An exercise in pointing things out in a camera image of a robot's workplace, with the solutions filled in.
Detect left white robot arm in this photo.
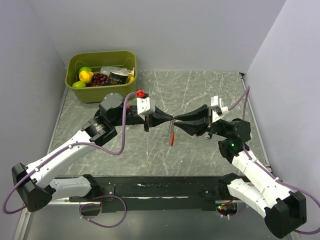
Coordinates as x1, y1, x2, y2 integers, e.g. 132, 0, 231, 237
11, 90, 173, 212

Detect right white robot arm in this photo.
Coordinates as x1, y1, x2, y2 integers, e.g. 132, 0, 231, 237
174, 105, 307, 239

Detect yellow toy banana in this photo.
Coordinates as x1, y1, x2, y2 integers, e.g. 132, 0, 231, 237
127, 75, 135, 84

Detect green toy lime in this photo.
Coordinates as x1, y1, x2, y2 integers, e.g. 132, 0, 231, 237
72, 81, 87, 89

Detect black tin can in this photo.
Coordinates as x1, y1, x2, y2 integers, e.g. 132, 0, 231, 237
109, 70, 129, 85

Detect purple toy grapes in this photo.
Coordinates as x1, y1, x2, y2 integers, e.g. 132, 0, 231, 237
87, 72, 110, 87

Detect green toy apple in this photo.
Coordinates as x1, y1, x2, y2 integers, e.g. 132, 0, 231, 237
78, 66, 92, 74

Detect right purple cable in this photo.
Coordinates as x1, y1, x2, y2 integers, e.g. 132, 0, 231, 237
219, 86, 320, 235

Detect olive green plastic bin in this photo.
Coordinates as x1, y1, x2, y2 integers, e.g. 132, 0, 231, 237
65, 50, 138, 104

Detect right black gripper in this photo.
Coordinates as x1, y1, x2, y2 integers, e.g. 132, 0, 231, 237
173, 103, 229, 138

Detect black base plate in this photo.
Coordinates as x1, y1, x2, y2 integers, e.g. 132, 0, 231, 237
67, 173, 237, 213

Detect yellow toy pear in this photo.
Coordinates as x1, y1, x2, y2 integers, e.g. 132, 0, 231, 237
78, 70, 94, 84

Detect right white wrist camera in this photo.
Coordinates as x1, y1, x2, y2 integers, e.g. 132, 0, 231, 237
209, 95, 229, 123

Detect clear plastic bottle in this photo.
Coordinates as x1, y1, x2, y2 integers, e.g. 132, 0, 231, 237
100, 66, 127, 75

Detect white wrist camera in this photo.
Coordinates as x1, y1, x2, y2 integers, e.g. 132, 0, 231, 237
136, 90, 156, 117
209, 95, 229, 123

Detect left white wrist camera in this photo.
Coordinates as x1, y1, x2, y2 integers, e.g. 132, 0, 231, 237
136, 90, 156, 117

